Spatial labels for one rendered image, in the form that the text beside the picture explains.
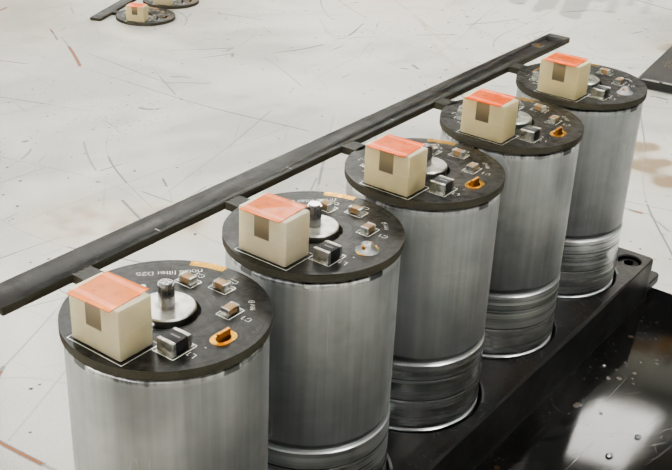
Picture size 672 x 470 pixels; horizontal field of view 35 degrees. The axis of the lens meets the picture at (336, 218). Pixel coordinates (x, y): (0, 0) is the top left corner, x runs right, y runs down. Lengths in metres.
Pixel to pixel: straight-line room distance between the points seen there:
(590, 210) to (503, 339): 0.03
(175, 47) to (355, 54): 0.07
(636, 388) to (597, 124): 0.05
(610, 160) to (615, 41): 0.26
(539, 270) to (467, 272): 0.03
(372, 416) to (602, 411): 0.06
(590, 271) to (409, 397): 0.06
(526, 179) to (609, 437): 0.05
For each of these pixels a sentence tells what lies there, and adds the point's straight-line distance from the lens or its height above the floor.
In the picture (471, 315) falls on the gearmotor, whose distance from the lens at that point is 0.17.
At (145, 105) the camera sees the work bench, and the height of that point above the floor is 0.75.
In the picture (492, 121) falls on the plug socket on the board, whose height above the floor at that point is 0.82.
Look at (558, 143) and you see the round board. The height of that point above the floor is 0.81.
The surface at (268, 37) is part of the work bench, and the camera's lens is 0.44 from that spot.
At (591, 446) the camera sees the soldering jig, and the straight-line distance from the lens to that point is 0.20.
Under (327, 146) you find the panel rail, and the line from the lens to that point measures 0.17.
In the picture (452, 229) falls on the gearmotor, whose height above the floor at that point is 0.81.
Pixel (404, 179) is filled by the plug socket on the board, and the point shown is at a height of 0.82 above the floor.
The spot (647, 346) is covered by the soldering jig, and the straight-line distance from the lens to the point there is 0.23.
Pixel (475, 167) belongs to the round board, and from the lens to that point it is 0.17.
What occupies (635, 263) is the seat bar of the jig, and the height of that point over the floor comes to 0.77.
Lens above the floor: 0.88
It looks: 26 degrees down
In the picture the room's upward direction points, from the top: 2 degrees clockwise
